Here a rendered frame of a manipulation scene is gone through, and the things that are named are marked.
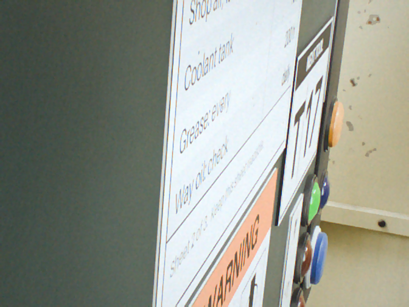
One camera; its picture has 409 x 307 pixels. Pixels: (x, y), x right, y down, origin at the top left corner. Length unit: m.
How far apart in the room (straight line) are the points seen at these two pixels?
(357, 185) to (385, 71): 0.16
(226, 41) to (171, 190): 0.05
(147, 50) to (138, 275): 0.05
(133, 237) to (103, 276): 0.02
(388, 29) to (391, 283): 0.36
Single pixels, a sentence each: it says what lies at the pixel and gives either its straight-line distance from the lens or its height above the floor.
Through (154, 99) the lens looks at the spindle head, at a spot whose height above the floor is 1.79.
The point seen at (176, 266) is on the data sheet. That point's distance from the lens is 0.21.
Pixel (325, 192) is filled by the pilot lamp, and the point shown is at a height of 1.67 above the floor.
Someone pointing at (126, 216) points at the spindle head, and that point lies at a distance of 0.17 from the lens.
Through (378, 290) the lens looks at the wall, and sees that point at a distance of 1.32.
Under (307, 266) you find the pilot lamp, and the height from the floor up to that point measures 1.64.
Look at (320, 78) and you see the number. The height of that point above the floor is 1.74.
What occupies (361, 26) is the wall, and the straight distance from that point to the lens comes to 1.20.
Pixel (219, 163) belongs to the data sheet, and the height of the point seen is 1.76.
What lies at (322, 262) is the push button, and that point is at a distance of 0.51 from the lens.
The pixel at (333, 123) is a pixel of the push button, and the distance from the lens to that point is 0.48.
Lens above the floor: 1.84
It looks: 19 degrees down
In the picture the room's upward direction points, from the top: 5 degrees clockwise
